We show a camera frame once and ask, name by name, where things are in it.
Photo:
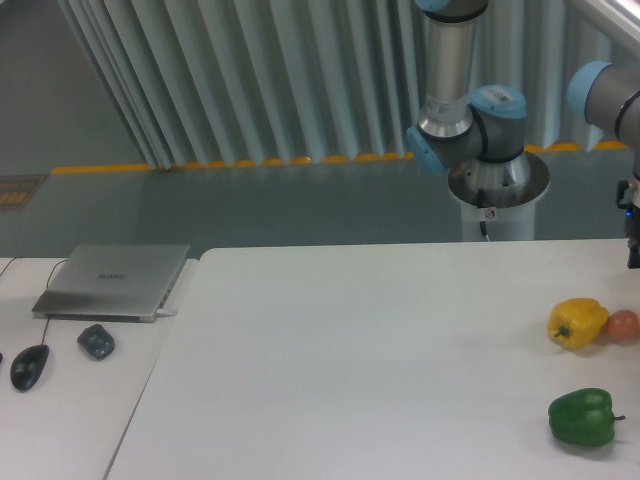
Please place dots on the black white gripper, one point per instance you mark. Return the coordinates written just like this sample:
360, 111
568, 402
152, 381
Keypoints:
627, 199

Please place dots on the brown egg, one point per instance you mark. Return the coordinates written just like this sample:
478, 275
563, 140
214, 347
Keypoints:
623, 326

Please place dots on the yellow bell pepper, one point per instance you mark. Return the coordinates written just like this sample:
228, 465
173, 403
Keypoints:
576, 322

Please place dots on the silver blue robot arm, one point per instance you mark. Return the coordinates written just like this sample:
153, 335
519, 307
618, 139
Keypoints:
480, 141

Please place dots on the green bell pepper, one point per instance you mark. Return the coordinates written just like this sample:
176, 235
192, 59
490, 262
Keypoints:
583, 417

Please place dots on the grey folding partition screen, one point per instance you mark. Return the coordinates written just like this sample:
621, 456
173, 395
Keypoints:
235, 81

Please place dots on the silver closed laptop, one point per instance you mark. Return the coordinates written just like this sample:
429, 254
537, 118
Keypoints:
113, 281

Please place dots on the dark grey small gadget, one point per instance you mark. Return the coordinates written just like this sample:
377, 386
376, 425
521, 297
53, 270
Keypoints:
97, 342

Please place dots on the black computer mouse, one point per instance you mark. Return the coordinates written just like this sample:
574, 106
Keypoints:
28, 366

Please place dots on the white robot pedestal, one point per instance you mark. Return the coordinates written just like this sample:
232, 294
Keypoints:
498, 201

